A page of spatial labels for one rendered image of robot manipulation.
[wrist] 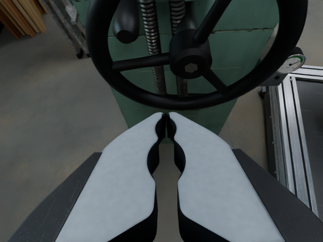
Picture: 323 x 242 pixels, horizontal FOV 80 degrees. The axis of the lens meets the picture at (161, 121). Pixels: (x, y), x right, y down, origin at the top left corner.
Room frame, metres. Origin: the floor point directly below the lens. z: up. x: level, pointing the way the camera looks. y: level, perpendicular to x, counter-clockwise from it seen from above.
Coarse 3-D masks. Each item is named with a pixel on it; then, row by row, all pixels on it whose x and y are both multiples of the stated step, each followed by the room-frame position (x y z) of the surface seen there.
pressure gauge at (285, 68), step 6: (294, 48) 0.33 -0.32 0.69; (300, 48) 0.33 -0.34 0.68; (294, 54) 0.31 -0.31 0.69; (300, 54) 0.31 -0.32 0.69; (288, 60) 0.31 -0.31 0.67; (294, 60) 0.31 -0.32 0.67; (282, 66) 0.31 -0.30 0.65; (288, 66) 0.31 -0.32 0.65; (294, 66) 0.31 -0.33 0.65; (300, 66) 0.31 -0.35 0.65; (282, 72) 0.31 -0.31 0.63; (288, 72) 0.31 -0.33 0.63
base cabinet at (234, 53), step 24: (120, 48) 0.40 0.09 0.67; (144, 48) 0.40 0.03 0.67; (168, 48) 0.39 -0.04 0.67; (216, 48) 0.38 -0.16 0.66; (240, 48) 0.38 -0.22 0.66; (120, 72) 0.40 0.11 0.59; (144, 72) 0.40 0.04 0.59; (168, 72) 0.39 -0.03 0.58; (216, 72) 0.38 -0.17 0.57; (240, 72) 0.38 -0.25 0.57; (120, 96) 0.40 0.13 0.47; (192, 120) 0.38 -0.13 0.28; (216, 120) 0.38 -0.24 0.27
